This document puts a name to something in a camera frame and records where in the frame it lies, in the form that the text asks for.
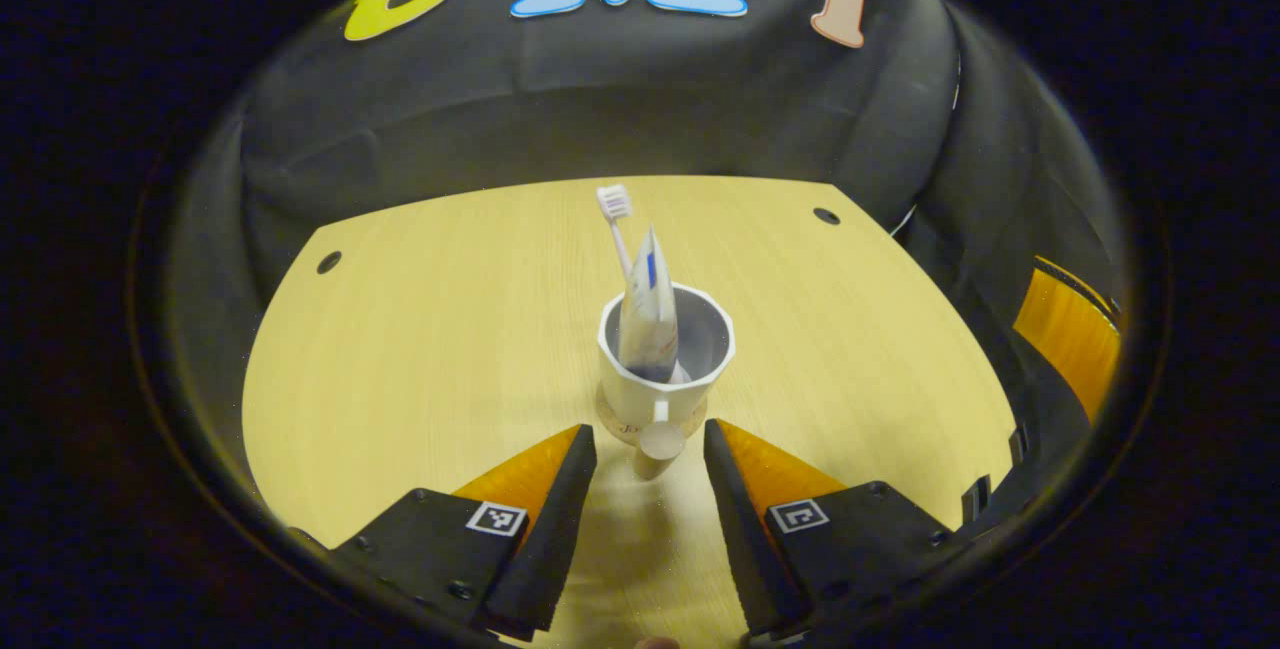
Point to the wooden desktop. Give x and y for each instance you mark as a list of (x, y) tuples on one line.
[(400, 379)]

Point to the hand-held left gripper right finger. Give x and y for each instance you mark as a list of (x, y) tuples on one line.
[(740, 539)]

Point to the white toothpaste tube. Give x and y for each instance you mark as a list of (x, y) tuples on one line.
[(650, 329)]

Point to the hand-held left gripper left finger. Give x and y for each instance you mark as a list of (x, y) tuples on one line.
[(555, 539)]

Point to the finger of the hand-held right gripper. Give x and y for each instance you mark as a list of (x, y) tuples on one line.
[(1070, 339)]

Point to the white toothbrush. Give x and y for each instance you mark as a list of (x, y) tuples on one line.
[(613, 201)]

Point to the black backdrop cloth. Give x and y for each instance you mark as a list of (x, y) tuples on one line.
[(500, 119)]

